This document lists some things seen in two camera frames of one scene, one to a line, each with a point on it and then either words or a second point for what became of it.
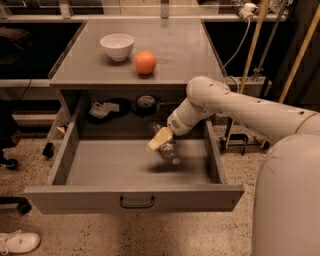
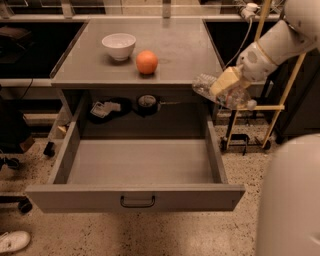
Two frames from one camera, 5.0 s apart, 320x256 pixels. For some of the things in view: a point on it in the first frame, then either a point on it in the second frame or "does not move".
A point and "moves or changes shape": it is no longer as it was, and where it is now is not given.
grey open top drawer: (118, 174) does not move
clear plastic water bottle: (168, 149) moves or changes shape
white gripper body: (177, 124) to (256, 64)
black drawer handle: (136, 206) does not move
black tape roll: (145, 105) does not move
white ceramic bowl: (118, 45) does not move
